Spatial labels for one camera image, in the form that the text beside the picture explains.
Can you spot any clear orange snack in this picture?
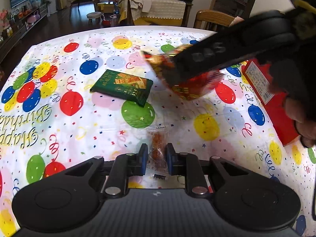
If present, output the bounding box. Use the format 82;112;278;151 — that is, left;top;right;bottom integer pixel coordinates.
147;125;168;180

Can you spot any red orange snack bag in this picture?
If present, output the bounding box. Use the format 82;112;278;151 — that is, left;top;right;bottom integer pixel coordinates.
141;44;224;101

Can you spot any right hand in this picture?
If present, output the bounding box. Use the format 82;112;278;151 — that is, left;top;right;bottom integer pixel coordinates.
284;97;315;148

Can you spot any wooden chair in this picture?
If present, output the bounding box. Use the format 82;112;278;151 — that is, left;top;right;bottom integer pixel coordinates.
193;10;235;32

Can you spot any red cardboard box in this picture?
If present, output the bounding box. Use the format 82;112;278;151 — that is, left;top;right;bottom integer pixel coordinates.
242;59;298;146

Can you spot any green cracker packet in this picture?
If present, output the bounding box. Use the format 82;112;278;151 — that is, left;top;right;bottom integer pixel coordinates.
90;70;153;107

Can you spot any sofa with white cover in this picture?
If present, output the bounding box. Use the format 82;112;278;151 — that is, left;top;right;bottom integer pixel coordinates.
118;0;194;27

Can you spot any balloon birthday tablecloth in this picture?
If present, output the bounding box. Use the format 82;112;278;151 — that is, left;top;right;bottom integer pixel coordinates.
1;26;315;236

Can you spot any small white stool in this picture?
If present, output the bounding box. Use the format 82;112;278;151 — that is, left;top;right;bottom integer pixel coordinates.
86;11;102;24

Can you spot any dark tv cabinet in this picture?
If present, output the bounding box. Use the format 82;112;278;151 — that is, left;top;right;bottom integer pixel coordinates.
1;3;48;62

